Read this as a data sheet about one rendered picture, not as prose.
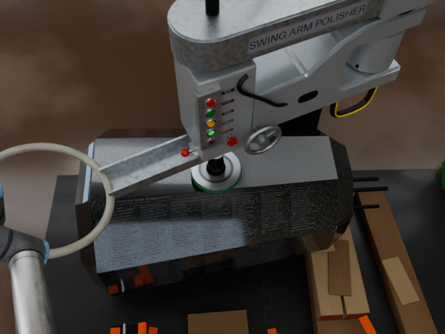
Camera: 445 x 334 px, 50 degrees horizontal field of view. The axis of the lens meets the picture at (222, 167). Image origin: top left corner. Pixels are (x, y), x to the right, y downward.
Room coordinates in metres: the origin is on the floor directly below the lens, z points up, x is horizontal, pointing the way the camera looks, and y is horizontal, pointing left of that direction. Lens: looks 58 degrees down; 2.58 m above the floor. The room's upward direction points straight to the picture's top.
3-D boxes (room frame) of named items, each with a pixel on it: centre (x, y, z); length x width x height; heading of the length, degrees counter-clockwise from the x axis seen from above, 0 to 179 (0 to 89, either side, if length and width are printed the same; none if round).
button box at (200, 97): (0.96, 0.04, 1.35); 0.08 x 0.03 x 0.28; 115
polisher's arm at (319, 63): (1.25, -0.33, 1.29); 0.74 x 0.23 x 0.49; 115
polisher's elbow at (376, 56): (1.37, -0.57, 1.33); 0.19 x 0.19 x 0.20
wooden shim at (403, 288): (0.85, -0.94, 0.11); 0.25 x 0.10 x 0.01; 15
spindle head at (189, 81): (1.13, -0.04, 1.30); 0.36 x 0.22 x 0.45; 115
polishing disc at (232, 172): (1.09, 0.03, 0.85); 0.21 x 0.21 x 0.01
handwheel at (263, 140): (1.04, -0.13, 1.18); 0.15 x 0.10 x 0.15; 115
